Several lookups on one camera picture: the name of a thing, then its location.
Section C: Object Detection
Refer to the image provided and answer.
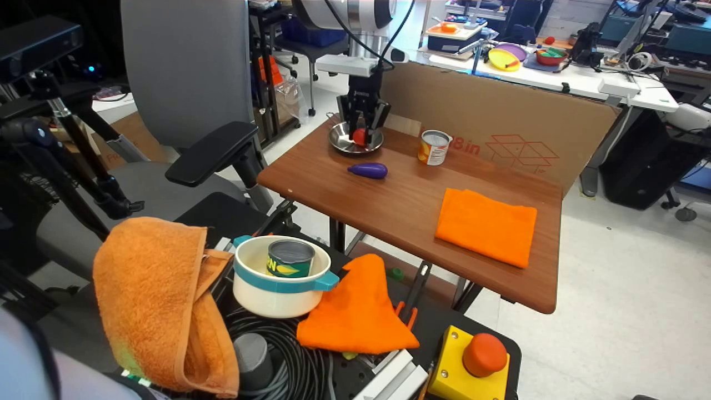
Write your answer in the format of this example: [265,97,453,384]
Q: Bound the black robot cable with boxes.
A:
[323,0,421,76]

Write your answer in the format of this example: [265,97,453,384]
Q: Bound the white aluminium profile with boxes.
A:
[354,349,433,400]

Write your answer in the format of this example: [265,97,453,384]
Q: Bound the grey cylinder cup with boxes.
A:
[231,331,277,391]

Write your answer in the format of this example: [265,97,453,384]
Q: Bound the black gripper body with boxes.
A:
[345,70,391,116]

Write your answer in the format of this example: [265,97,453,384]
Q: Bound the orange terry towel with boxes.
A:
[92,215,242,400]

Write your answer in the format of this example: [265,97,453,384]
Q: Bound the black and white box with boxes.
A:
[425,20,491,56]

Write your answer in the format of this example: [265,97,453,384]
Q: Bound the yellow plate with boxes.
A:
[487,45,524,74]

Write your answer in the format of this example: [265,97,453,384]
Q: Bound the orange triangular cloth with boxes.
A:
[295,250,422,356]

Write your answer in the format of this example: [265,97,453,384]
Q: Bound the coiled black cables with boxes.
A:
[220,308,341,400]

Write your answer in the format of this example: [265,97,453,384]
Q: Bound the yellow emergency stop box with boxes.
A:
[428,322,514,400]

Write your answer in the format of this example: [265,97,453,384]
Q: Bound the yellow labelled tin can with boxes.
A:
[417,126,455,168]

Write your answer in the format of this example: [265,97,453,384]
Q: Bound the red bowl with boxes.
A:
[533,45,569,70]

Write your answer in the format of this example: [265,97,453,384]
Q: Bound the silver plate with handle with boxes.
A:
[327,119,387,158]

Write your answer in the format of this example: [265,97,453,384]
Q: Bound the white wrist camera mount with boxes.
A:
[315,52,390,77]

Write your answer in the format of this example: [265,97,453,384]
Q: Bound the brown cardboard sheet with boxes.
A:
[380,59,623,197]

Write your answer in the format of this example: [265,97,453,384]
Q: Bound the black camera tripod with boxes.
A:
[0,69,147,241]

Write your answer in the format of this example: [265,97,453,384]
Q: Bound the white bowl with teal band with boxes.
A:
[231,232,343,319]

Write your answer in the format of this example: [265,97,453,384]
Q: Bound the black stereo camera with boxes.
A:
[0,16,85,84]

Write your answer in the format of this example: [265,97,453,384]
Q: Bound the grey office chair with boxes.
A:
[32,0,301,286]

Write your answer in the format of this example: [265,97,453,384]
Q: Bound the purple toy eggplant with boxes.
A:
[348,160,391,181]

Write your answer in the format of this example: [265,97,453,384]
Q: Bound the green corn can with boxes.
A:
[265,238,318,280]

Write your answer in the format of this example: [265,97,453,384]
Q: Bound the folded orange cloth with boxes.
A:
[433,186,540,271]

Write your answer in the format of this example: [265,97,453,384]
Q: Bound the black bag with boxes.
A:
[599,108,710,214]

